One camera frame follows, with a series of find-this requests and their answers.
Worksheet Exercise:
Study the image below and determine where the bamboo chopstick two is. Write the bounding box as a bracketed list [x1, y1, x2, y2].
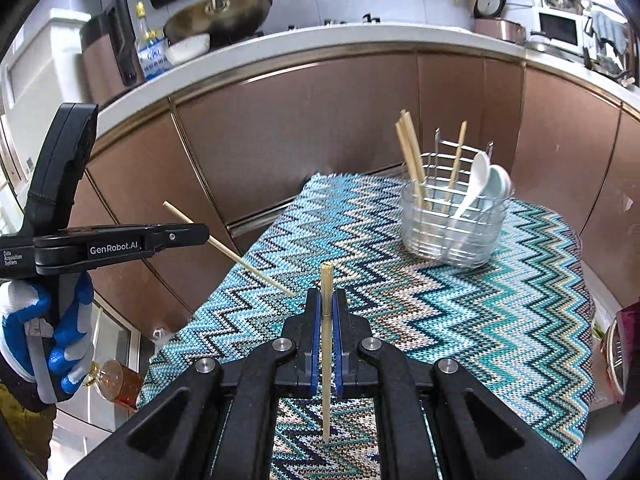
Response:
[163, 200, 294, 297]

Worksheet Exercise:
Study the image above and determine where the bamboo chopstick one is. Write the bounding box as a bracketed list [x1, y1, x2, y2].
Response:
[320, 262, 333, 443]

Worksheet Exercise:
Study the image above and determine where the bamboo chopstick four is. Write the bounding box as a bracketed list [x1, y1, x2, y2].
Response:
[395, 117, 428, 209]

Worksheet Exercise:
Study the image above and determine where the light blue ceramic spoon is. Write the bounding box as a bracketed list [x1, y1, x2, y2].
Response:
[480, 164, 513, 211]

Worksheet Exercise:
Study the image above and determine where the bamboo chopstick three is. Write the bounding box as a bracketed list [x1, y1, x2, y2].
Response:
[440, 120, 468, 213]

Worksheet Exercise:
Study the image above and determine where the white ceramic spoon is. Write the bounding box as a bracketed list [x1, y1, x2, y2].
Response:
[452, 151, 490, 220]

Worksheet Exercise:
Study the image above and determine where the bamboo chopstick five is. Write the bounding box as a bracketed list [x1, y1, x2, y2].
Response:
[396, 110, 432, 210]

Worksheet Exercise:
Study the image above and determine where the olive sleeve left forearm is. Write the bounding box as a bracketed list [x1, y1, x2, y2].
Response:
[1, 359, 56, 477]

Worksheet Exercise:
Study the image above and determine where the blue white gloved left hand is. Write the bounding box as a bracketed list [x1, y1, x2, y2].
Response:
[1, 272, 94, 405]

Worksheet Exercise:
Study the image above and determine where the amber glass bottle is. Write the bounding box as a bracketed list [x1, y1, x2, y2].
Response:
[84, 359, 143, 410]

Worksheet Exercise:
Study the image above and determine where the zigzag woven table mat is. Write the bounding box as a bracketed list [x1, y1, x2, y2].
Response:
[138, 174, 593, 479]

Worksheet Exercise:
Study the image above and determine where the white appliance box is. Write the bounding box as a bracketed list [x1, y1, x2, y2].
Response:
[1, 9, 91, 174]

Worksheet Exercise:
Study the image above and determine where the brown electric kettle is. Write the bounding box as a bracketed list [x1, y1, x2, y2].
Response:
[80, 0, 144, 108]

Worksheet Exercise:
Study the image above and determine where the red trash bin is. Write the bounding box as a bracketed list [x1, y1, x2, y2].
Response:
[600, 302, 639, 414]

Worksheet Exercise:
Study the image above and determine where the cooking oil bottle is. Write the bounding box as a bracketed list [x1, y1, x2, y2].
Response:
[134, 1, 171, 80]

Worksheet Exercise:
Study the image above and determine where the white bowl on stove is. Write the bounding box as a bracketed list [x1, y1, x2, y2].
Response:
[166, 34, 210, 66]

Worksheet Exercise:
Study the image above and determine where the white microwave oven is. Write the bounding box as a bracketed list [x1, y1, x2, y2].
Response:
[538, 8, 585, 55]

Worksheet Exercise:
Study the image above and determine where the pink rice cooker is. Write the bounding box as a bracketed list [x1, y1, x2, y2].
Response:
[472, 0, 526, 46]

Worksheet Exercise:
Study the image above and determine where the blue hanging towel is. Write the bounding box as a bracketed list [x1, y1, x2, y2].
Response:
[590, 11, 628, 56]

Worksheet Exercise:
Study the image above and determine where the wire utensil basket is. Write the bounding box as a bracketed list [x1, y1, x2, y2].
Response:
[400, 131, 513, 269]

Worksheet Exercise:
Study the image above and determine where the brass wok with handle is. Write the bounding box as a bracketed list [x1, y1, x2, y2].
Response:
[164, 0, 273, 47]

